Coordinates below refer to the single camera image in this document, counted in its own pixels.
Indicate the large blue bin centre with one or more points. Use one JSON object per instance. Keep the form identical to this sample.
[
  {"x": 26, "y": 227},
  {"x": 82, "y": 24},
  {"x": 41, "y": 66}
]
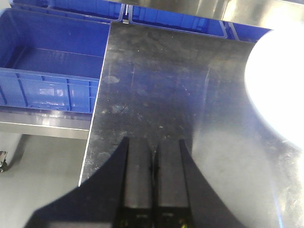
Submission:
[{"x": 176, "y": 21}]

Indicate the stainless steel shelf rail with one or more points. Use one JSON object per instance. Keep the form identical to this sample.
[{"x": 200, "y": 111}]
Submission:
[{"x": 62, "y": 124}]

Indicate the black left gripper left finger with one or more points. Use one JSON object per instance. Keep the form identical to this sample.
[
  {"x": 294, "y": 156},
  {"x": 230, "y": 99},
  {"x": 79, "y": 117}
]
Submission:
[{"x": 118, "y": 195}]

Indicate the large blue bin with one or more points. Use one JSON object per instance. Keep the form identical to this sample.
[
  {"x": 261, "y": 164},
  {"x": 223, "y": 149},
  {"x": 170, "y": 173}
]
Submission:
[
  {"x": 176, "y": 21},
  {"x": 50, "y": 62}
]

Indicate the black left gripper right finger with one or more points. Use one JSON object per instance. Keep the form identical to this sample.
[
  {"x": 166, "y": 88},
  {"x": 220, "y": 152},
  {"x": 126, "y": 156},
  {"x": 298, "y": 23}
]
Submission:
[{"x": 183, "y": 197}]

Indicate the light blue plate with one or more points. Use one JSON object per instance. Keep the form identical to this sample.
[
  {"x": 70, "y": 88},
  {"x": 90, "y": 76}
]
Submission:
[{"x": 274, "y": 80}]

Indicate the large blue bin left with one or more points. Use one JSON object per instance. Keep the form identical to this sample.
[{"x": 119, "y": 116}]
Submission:
[{"x": 50, "y": 62}]

